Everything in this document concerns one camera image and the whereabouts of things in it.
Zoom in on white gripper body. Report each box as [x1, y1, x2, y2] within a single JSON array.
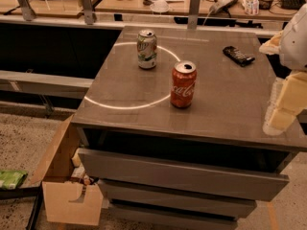
[[279, 4, 307, 71]]

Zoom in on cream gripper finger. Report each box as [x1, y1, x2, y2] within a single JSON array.
[[259, 31, 283, 55], [263, 71, 307, 135]]

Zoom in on red coke can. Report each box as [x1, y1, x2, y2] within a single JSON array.
[[171, 60, 198, 108]]

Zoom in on dark rxbar chocolate bar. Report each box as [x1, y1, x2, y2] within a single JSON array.
[[223, 46, 254, 67]]

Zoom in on green white 7up can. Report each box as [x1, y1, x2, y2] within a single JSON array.
[[137, 29, 157, 69]]

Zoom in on white snack packet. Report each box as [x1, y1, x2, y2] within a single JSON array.
[[242, 0, 259, 15]]

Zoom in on black cup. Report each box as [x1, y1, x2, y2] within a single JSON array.
[[258, 0, 274, 10]]

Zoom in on white power strip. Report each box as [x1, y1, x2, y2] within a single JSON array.
[[209, 0, 238, 14]]

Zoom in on grey drawer cabinet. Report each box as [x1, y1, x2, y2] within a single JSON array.
[[73, 27, 307, 230]]

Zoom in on white bowl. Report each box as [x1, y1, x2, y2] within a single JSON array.
[[150, 0, 169, 13]]

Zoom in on cardboard box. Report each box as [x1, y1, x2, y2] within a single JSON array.
[[31, 116, 103, 226]]

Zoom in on green snack bag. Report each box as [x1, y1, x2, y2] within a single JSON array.
[[0, 170, 28, 190]]

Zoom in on metal bracket right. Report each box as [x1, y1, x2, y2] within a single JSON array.
[[187, 0, 201, 30]]

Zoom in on metal bracket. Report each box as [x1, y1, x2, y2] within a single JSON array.
[[187, 0, 201, 30], [17, 0, 36, 21], [81, 0, 96, 25]]

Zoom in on metal bracket middle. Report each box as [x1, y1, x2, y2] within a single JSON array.
[[81, 0, 96, 25]]

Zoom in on metal bracket left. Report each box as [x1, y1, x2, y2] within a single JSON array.
[[17, 0, 36, 21]]

